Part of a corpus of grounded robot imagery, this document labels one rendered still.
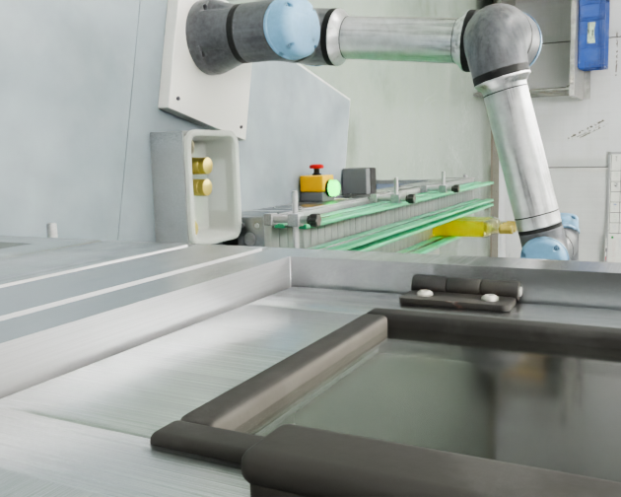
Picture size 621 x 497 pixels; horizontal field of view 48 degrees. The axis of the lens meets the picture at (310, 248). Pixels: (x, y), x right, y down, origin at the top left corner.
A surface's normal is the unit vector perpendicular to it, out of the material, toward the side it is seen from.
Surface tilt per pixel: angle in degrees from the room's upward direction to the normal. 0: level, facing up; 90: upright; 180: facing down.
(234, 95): 0
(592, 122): 90
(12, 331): 90
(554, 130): 90
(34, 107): 0
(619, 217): 90
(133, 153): 0
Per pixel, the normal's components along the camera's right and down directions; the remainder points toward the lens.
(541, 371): -0.03, -0.99
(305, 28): 0.82, 0.07
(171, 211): -0.46, 0.14
